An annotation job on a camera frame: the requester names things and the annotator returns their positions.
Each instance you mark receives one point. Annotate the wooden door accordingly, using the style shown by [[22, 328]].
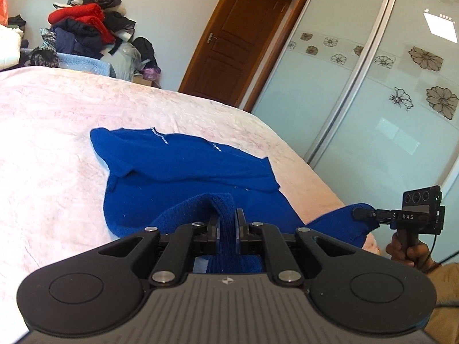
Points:
[[244, 36]]

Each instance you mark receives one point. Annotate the dark patterned clothing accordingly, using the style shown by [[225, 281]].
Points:
[[43, 57]]

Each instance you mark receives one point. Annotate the orange plastic bag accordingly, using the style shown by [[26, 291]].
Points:
[[3, 7]]

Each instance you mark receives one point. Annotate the light blue towel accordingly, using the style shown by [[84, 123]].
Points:
[[82, 63]]

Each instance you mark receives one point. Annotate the blue beaded sweater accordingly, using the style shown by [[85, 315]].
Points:
[[186, 161]]

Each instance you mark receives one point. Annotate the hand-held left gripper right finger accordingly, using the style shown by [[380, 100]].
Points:
[[238, 233]]

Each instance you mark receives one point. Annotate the green and black bag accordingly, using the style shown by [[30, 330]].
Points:
[[17, 22]]

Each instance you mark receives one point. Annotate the black garment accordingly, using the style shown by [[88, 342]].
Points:
[[145, 52]]

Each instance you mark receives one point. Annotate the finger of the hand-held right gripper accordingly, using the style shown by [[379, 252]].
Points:
[[362, 213]]

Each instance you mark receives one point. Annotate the floral glass sliding wardrobe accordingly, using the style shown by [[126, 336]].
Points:
[[376, 107]]

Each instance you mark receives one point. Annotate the grey plastic-wrapped bundle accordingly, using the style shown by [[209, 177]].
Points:
[[123, 61]]

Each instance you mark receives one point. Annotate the pile of clothes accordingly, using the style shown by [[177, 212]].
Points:
[[82, 21]]

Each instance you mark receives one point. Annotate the purple bag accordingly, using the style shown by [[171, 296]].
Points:
[[151, 73]]

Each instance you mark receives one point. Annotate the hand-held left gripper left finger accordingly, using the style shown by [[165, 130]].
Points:
[[216, 233]]

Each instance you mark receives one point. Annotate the person's right hand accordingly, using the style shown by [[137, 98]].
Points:
[[420, 253]]

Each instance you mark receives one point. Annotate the pink bed blanket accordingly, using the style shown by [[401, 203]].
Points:
[[53, 132]]

